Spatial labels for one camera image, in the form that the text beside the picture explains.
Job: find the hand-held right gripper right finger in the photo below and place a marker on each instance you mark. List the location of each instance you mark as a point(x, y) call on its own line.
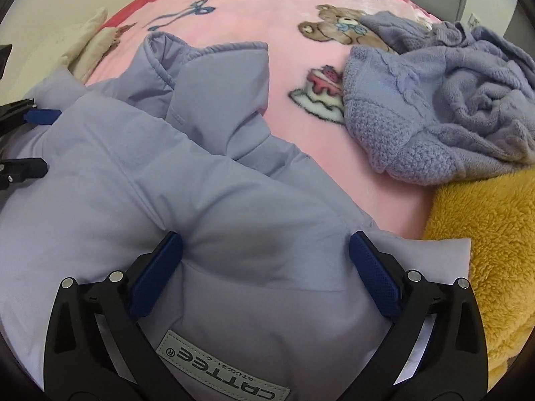
point(374, 275)

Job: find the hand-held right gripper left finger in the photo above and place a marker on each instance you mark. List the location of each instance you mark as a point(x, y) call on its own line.
point(156, 275)

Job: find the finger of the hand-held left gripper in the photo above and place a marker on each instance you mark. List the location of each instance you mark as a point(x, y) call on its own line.
point(41, 116)
point(25, 169)

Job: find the lavender padded jacket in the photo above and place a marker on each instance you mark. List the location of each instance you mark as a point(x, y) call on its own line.
point(167, 175)

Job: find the white knitted blanket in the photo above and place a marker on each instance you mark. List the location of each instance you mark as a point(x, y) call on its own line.
point(90, 46)

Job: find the yellow fleece jacket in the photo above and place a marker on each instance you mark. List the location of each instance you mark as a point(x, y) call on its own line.
point(493, 250)

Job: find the purple knit sweater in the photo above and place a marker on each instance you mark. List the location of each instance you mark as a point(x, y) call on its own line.
point(439, 104)

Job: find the pink printed blanket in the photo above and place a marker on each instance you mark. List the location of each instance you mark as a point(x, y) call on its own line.
point(271, 29)

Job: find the white wall outlet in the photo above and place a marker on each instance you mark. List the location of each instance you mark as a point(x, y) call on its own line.
point(474, 19)

